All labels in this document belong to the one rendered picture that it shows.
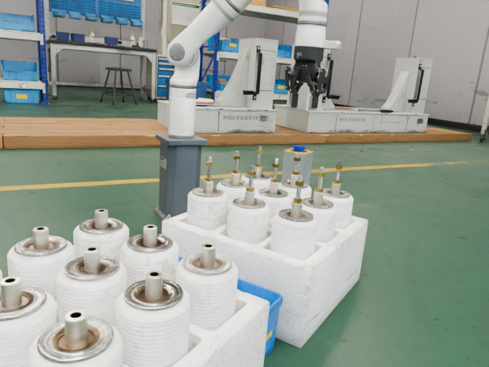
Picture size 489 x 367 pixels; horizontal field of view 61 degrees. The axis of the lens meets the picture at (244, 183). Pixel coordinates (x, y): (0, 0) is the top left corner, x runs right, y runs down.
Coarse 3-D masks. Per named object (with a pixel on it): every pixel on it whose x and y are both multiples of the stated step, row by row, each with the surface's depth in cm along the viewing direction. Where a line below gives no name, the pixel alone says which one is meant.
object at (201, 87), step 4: (168, 80) 555; (168, 84) 560; (196, 84) 540; (200, 84) 542; (204, 84) 546; (168, 88) 561; (196, 88) 542; (200, 88) 545; (204, 88) 549; (168, 92) 563; (196, 92) 544; (200, 92) 547; (204, 92) 550; (168, 96) 564; (196, 96) 546; (200, 96) 548; (204, 96) 552
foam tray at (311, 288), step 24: (192, 240) 97; (216, 240) 93; (264, 240) 94; (336, 240) 97; (360, 240) 110; (240, 264) 90; (264, 264) 87; (288, 264) 84; (312, 264) 83; (336, 264) 96; (360, 264) 116; (288, 288) 85; (312, 288) 85; (336, 288) 100; (288, 312) 86; (312, 312) 88; (288, 336) 87
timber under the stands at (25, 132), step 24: (0, 120) 299; (24, 120) 306; (48, 120) 315; (72, 120) 324; (96, 120) 334; (120, 120) 345; (144, 120) 358; (0, 144) 243; (24, 144) 249; (48, 144) 256; (72, 144) 262; (96, 144) 269; (120, 144) 276; (144, 144) 284; (216, 144) 310; (240, 144) 320; (264, 144) 330
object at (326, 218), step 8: (304, 208) 97; (312, 208) 96; (336, 208) 98; (320, 216) 95; (328, 216) 96; (320, 224) 96; (328, 224) 96; (320, 232) 96; (328, 232) 97; (320, 240) 97; (328, 240) 98
